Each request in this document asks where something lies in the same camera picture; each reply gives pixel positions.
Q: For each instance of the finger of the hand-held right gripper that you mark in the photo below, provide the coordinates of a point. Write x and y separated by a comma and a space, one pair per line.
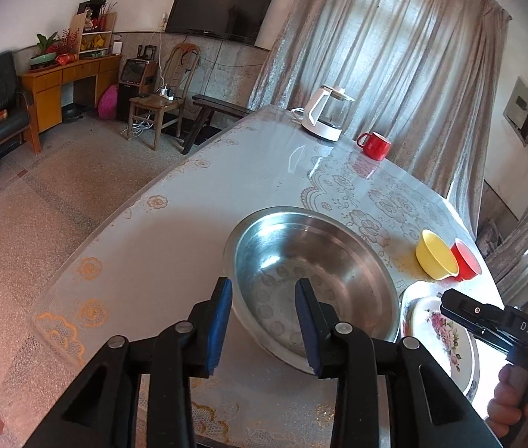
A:
471, 315

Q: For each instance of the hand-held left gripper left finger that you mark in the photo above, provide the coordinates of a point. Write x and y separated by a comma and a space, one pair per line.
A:
219, 326

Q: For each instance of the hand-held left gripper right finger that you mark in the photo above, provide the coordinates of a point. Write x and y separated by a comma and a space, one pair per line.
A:
308, 331

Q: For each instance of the pink floral plate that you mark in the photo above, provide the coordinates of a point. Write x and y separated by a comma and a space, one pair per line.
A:
446, 331

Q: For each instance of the stainless steel basin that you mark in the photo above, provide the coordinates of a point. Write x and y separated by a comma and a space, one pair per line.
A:
292, 261

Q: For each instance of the person's right hand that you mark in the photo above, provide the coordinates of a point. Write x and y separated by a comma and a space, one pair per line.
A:
502, 410

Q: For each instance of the red bowl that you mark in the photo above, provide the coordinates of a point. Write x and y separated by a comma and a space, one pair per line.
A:
468, 263

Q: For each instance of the yellow bowl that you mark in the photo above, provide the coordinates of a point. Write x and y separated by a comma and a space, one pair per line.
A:
434, 252

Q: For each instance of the grey curtain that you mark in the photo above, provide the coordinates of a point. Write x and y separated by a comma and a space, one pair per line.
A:
385, 56
525, 242

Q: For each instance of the red mug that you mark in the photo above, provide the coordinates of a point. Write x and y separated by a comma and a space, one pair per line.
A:
376, 145

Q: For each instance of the white electric glass kettle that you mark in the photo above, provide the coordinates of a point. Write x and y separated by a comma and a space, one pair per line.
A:
322, 114

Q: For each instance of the dark wooden bench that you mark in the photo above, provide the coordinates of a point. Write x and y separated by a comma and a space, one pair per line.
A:
219, 105

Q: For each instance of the wooden chair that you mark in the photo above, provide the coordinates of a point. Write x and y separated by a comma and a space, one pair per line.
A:
166, 105

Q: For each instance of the white power strip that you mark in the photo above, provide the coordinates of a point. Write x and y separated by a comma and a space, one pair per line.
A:
167, 94

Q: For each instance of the pink bag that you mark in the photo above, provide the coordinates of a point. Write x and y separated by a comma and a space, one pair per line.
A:
107, 102

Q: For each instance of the black speaker box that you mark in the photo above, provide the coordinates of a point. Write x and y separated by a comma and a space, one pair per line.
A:
133, 79

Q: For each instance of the wooden desk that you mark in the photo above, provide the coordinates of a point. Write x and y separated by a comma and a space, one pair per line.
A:
72, 74

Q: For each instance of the small white box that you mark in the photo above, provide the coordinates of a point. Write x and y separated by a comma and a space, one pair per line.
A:
117, 49

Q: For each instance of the black flat television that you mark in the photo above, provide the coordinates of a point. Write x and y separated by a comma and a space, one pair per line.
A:
222, 9

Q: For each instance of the wooden shelf with ornaments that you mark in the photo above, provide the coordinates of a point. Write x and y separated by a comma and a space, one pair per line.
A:
93, 28

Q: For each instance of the potted green plant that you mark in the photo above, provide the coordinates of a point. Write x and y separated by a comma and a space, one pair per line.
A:
44, 49

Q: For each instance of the grey wall electrical box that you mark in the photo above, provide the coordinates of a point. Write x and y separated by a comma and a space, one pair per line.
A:
525, 116

